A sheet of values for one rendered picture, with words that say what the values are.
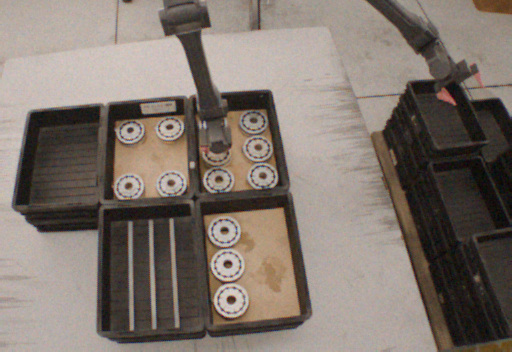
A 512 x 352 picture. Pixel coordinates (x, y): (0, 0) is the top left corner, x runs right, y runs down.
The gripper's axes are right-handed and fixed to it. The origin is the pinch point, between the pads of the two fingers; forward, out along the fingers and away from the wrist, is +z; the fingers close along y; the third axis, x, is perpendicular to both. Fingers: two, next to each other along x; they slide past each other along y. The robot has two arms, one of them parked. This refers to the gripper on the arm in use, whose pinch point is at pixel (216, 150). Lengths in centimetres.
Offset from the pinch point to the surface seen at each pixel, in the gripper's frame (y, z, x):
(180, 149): -12.4, 3.9, 3.9
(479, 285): 102, 37, -50
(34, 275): -67, 17, -36
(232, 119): 7.0, 4.0, 15.1
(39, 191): -63, 4, -9
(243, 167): 8.9, 4.2, -5.0
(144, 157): -25.2, 3.9, 1.7
